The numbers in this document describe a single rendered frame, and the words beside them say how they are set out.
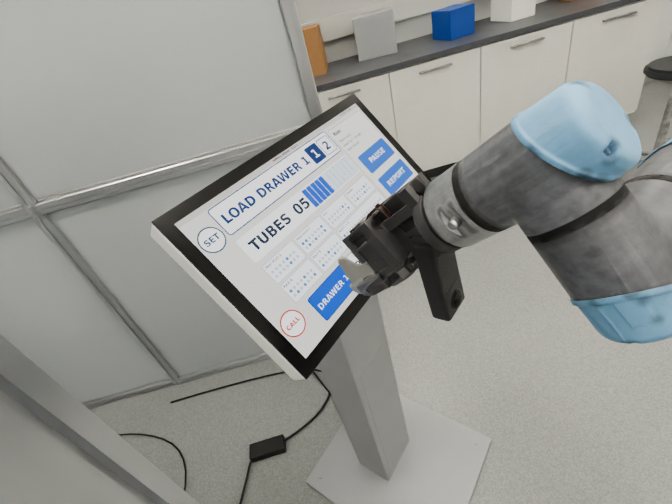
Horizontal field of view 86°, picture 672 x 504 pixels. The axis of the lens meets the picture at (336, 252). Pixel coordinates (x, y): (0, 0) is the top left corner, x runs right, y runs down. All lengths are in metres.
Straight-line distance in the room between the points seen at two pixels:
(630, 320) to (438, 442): 1.22
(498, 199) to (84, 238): 1.47
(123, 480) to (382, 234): 0.30
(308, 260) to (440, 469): 1.04
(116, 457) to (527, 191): 0.31
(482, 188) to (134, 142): 1.19
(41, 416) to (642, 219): 0.37
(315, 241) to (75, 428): 0.46
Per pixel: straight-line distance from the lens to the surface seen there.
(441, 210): 0.34
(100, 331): 1.90
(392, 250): 0.40
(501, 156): 0.31
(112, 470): 0.26
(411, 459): 1.48
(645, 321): 0.34
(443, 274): 0.42
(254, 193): 0.61
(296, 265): 0.58
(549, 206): 0.30
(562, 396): 1.68
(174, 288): 1.65
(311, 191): 0.65
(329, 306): 0.59
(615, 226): 0.32
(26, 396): 0.21
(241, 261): 0.55
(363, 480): 1.47
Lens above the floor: 1.40
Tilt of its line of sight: 36 degrees down
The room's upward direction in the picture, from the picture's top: 16 degrees counter-clockwise
